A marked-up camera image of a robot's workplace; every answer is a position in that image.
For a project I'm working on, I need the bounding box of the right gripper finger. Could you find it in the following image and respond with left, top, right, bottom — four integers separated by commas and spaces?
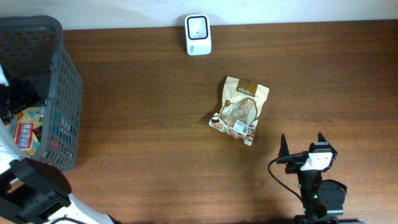
318, 133, 328, 142
278, 134, 290, 159

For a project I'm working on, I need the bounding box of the grey plastic mesh basket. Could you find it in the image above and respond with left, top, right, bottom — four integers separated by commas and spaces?
1, 16, 83, 172

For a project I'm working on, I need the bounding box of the white barcode scanner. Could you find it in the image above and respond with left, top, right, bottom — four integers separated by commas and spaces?
184, 14, 211, 56

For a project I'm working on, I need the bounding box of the beige PanTree snack pouch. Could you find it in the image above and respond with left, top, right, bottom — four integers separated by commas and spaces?
209, 77, 269, 146

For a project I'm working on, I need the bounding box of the right black cable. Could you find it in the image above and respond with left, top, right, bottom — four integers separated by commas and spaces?
267, 152, 308, 212

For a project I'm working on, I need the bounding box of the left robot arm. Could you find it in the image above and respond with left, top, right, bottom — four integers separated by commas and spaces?
1, 122, 120, 224

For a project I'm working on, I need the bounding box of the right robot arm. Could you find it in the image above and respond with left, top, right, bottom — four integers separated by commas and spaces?
273, 133, 363, 224

